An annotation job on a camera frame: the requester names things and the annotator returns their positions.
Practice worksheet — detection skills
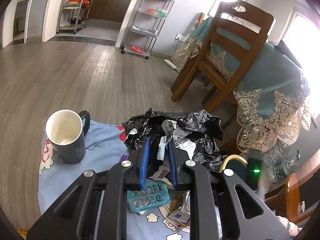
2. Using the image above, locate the teal foil packet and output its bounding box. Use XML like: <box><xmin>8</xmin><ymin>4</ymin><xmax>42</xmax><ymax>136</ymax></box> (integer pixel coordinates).
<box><xmin>127</xmin><ymin>180</ymin><xmax>170</xmax><ymax>213</ymax></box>

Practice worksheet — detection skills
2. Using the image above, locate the black plastic bag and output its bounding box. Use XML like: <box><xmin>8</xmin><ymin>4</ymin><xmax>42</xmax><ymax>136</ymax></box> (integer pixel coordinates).
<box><xmin>122</xmin><ymin>109</ymin><xmax>227</xmax><ymax>171</ymax></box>

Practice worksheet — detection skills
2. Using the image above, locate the yellow rimmed teal trash bin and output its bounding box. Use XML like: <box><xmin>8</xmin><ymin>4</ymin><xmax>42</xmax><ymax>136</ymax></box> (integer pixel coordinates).
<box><xmin>219</xmin><ymin>154</ymin><xmax>247</xmax><ymax>173</ymax></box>

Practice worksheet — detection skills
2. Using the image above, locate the clear plastic water bottle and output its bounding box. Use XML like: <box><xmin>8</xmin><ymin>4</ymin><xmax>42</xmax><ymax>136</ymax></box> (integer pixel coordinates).
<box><xmin>264</xmin><ymin>140</ymin><xmax>301</xmax><ymax>183</ymax></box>

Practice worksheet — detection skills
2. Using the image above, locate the light blue cartoon cushion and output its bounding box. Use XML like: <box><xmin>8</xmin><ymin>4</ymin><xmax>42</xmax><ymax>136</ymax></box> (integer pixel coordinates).
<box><xmin>37</xmin><ymin>121</ymin><xmax>190</xmax><ymax>239</ymax></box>

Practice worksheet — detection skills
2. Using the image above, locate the lace teal tablecloth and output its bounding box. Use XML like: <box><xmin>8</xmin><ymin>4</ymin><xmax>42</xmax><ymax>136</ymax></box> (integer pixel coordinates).
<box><xmin>172</xmin><ymin>17</ymin><xmax>311</xmax><ymax>152</ymax></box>

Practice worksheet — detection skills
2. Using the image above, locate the white power strip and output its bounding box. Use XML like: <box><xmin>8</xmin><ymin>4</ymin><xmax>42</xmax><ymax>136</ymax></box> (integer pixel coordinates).
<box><xmin>164</xmin><ymin>59</ymin><xmax>178</xmax><ymax>69</ymax></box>

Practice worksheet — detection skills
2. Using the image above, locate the dark blue mug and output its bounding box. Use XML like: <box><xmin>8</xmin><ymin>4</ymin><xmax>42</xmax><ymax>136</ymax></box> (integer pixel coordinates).
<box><xmin>46</xmin><ymin>109</ymin><xmax>91</xmax><ymax>164</ymax></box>

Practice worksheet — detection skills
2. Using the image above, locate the wooden chair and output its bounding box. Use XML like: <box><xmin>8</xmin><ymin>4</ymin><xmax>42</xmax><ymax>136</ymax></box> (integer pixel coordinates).
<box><xmin>171</xmin><ymin>1</ymin><xmax>274</xmax><ymax>112</ymax></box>

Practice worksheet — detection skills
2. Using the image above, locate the grey metal shelf rack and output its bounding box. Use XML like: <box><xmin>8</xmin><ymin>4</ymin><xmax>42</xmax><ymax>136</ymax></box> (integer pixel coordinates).
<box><xmin>120</xmin><ymin>0</ymin><xmax>175</xmax><ymax>60</ymax></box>

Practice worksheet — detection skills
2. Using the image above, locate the wooden kitchen cabinet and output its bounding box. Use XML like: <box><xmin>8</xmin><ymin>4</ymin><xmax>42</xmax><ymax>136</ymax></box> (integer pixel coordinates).
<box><xmin>88</xmin><ymin>0</ymin><xmax>131</xmax><ymax>23</ymax></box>

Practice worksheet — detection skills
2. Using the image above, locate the kitchen metal shelf rack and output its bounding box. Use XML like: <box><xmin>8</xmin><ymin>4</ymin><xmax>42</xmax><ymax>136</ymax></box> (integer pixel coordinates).
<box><xmin>56</xmin><ymin>0</ymin><xmax>93</xmax><ymax>34</ymax></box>

